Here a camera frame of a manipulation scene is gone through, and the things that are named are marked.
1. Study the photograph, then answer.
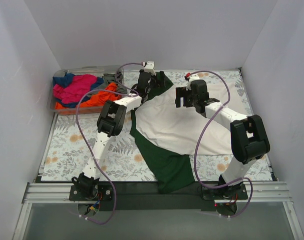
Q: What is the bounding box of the white and green t-shirt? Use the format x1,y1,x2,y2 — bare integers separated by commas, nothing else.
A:
130,71,239,195

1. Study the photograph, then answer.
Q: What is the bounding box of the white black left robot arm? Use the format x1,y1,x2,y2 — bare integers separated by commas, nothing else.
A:
72,69,168,200

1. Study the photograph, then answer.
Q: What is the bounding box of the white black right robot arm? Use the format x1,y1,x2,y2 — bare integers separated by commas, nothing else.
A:
175,79,270,199

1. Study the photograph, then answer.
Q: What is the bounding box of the grey t-shirt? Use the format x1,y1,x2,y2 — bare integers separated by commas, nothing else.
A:
90,71,127,94

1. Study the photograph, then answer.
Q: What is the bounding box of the orange t-shirt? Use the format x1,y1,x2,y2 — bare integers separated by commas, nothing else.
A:
55,83,121,110

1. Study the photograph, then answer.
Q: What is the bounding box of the pink t-shirt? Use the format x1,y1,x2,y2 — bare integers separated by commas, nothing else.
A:
53,74,98,105

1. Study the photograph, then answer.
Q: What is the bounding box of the clear plastic bin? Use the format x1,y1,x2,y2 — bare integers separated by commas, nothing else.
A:
48,65,127,115

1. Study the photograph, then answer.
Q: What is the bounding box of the floral patterned table mat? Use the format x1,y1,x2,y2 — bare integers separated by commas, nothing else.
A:
39,70,272,182

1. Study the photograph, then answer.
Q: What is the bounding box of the navy blue t-shirt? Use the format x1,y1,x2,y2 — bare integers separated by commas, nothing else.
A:
53,73,105,106

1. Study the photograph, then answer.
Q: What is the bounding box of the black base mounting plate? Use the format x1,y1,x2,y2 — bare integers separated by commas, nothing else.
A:
69,180,250,214

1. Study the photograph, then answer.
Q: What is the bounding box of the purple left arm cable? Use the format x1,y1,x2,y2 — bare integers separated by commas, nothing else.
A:
75,61,147,225

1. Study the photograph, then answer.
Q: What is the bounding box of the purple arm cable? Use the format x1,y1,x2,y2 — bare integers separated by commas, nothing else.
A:
193,70,254,219
75,61,147,225

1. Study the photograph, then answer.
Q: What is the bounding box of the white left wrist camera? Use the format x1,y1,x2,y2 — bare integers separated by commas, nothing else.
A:
141,61,156,76

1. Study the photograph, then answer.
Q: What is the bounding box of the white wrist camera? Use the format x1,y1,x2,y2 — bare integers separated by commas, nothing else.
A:
141,61,156,76
185,73,200,91

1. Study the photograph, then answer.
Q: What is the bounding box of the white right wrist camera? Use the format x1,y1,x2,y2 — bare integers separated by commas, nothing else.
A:
185,73,200,91

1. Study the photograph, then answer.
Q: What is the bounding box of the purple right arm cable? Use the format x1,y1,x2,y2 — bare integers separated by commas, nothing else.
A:
193,70,254,219

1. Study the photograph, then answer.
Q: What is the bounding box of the aluminium frame rail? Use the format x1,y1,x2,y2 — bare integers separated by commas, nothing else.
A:
23,182,75,204

